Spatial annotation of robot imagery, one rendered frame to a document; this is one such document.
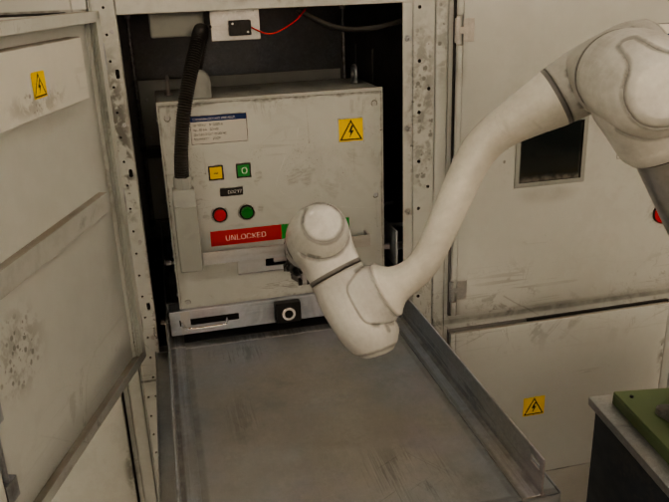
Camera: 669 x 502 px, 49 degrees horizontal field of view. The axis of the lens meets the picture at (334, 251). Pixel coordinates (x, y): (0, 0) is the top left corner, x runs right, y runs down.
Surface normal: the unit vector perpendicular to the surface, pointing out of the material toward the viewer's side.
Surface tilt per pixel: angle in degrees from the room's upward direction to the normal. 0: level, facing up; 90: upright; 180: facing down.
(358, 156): 90
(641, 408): 2
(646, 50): 30
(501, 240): 90
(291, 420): 0
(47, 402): 90
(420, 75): 90
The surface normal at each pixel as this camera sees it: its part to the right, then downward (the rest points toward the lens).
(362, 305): -0.11, 0.02
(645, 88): -0.06, 0.26
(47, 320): 1.00, 0.00
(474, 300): 0.23, 0.33
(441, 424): -0.04, -0.94
